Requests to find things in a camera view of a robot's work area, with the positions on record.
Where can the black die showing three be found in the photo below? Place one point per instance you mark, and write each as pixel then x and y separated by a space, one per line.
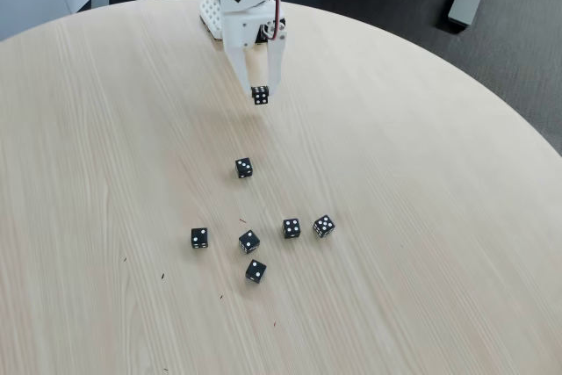
pixel 243 168

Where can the black die showing five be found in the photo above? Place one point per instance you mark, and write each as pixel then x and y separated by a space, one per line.
pixel 323 225

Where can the black die showing two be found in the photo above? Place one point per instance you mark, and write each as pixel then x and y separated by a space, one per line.
pixel 199 238
pixel 249 241

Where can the black die showing six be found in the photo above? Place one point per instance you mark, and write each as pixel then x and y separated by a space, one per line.
pixel 260 95

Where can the black die showing four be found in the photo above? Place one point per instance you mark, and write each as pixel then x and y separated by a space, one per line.
pixel 291 228

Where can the black die showing one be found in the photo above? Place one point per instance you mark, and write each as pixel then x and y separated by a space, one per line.
pixel 255 270

